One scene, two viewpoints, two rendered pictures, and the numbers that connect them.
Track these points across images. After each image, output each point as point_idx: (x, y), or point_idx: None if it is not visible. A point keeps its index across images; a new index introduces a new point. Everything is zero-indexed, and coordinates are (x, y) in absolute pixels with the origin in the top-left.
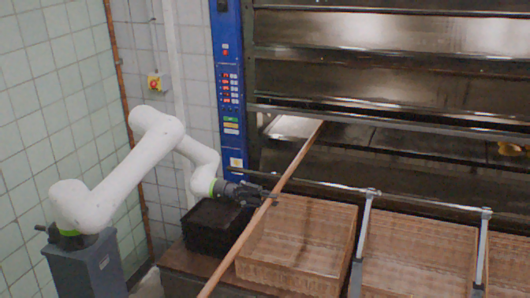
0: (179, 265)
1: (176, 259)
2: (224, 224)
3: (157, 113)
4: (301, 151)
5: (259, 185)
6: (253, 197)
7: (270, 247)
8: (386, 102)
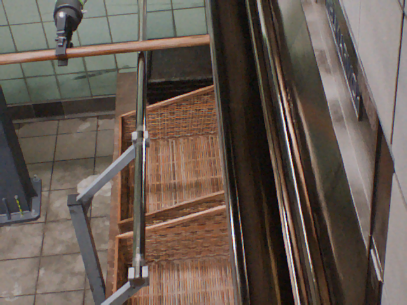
0: (123, 91)
1: (132, 84)
2: (163, 77)
3: None
4: (205, 35)
5: (63, 29)
6: (67, 42)
7: (202, 151)
8: (260, 27)
